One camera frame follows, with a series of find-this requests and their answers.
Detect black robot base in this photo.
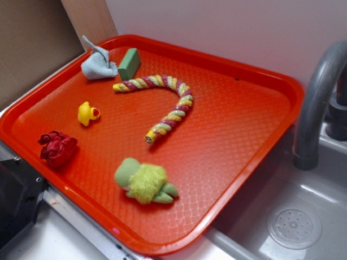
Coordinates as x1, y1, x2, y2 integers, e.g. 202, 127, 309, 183
1, 157, 47, 252

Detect green rectangular block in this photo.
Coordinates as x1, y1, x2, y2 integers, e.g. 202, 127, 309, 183
118, 48, 142, 81

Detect red plastic tray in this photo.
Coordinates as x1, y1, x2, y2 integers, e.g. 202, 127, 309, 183
1, 35, 304, 256

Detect green plush toy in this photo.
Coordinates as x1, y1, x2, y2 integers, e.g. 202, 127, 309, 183
114, 158, 179, 205

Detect yellow rubber duck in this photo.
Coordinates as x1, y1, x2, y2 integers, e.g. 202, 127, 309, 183
78, 101, 101, 127

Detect light blue cloth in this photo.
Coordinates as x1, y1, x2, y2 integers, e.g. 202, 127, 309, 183
81, 35, 118, 80

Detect crumpled red cloth toy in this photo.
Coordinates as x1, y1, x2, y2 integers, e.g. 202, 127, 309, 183
37, 131, 78, 168

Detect grey toy faucet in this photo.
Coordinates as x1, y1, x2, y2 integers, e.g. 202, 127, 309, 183
293, 40, 346, 170

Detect wooden board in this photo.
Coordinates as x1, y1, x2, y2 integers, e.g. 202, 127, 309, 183
61, 0, 118, 51

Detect grey toy sink basin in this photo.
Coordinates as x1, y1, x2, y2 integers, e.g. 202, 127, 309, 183
205, 121, 347, 260

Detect dark grey faucet knob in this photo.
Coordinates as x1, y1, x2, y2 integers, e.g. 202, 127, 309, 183
326, 92, 346, 141

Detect cardboard panel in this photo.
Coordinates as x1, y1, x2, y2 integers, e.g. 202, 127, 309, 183
1, 1, 84, 109

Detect twisted multicolour rope toy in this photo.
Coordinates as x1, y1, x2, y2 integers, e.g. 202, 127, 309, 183
112, 75, 194, 144

